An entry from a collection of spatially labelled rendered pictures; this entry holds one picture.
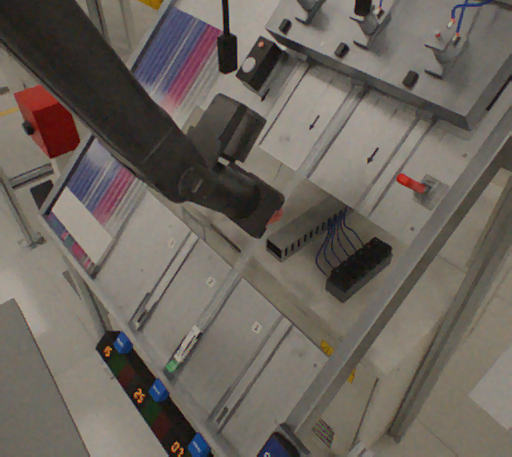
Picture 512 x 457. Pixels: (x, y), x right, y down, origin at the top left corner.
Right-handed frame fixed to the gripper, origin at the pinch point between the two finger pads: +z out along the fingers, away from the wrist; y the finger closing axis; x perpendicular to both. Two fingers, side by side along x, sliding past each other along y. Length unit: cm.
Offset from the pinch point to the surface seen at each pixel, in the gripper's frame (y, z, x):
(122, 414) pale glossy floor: 35, 51, 82
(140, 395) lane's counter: 3.4, 2.2, 37.9
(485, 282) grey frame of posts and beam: -24.8, 32.4, -8.7
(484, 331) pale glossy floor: -24, 124, 3
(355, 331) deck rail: -19.7, -0.4, 5.9
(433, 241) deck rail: -21.0, -0.2, -8.8
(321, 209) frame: 12.6, 39.0, -2.9
